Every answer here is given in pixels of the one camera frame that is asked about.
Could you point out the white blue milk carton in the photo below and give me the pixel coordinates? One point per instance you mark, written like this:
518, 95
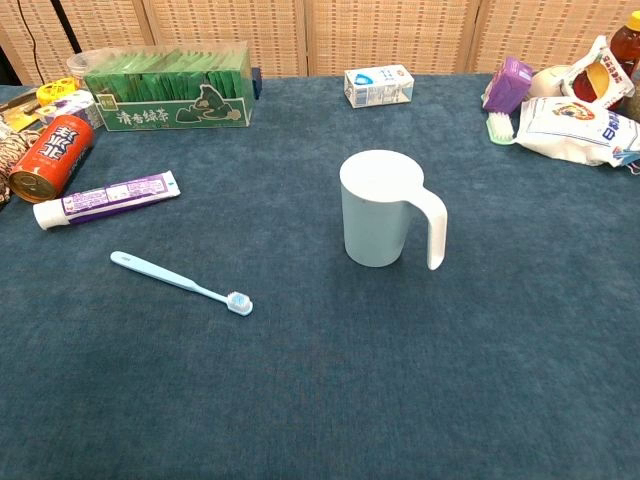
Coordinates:
380, 87

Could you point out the white bag with blue print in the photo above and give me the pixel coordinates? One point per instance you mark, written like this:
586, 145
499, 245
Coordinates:
565, 130

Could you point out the bamboo folding screen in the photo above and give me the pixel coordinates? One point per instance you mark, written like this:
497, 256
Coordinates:
375, 35

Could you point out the yellow round tape roll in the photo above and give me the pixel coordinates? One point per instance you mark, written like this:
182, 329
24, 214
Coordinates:
55, 90

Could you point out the light blue toothbrush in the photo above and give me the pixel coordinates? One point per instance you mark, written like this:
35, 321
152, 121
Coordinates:
165, 277

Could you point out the red drink can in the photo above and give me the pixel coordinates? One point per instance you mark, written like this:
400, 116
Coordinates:
50, 155

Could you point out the blue binder clip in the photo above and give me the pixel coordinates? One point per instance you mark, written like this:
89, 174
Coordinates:
631, 161

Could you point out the green tea bag box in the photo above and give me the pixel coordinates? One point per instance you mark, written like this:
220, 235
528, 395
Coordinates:
165, 100

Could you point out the red white snack bag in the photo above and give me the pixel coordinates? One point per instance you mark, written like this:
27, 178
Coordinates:
595, 80

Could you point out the purple white toothpaste tube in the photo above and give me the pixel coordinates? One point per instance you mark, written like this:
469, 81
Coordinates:
100, 199

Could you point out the blue table cloth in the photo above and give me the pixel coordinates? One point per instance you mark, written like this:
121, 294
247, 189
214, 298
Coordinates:
300, 375

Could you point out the clear round plastic container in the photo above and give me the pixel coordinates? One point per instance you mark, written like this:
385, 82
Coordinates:
82, 62

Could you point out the razor in yellow card pack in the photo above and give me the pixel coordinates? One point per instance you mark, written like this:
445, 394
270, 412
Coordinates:
20, 102

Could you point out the brown bottle with yellow cap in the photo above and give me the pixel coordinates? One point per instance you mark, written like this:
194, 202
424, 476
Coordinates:
627, 45

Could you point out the black tripod stand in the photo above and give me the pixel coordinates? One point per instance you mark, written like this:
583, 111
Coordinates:
67, 27

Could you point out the purple tissue pack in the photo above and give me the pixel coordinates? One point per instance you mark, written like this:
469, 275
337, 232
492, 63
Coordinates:
507, 85

